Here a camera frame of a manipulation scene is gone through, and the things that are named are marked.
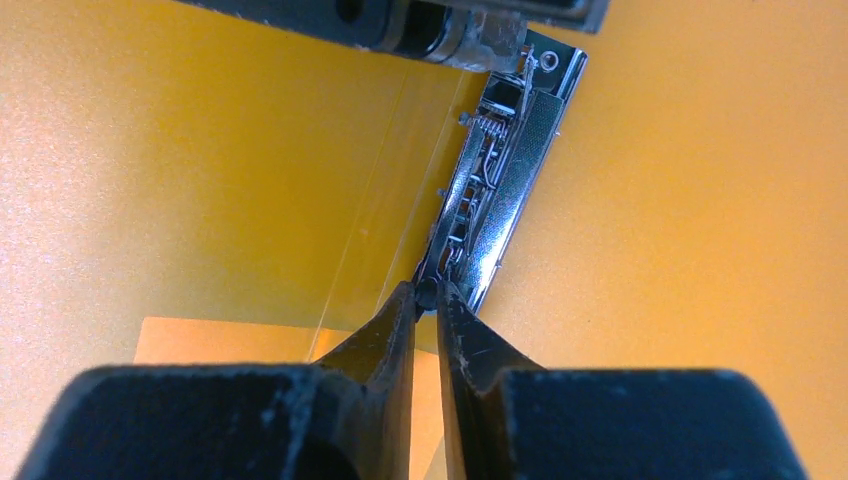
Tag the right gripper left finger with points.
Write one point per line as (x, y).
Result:
(344, 416)

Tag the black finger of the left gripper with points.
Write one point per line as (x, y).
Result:
(472, 35)

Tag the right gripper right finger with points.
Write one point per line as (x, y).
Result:
(507, 417)

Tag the metal folder clip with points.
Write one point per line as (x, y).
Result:
(510, 133)

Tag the orange file folder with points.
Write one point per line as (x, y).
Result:
(179, 186)

